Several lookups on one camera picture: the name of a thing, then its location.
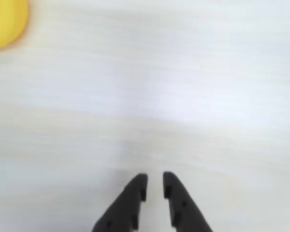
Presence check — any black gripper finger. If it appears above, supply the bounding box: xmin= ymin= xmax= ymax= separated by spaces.
xmin=91 ymin=173 xmax=149 ymax=232
xmin=162 ymin=171 xmax=214 ymax=232

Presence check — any yellow rubber duck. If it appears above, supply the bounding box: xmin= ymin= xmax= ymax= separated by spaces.
xmin=0 ymin=0 xmax=29 ymax=52

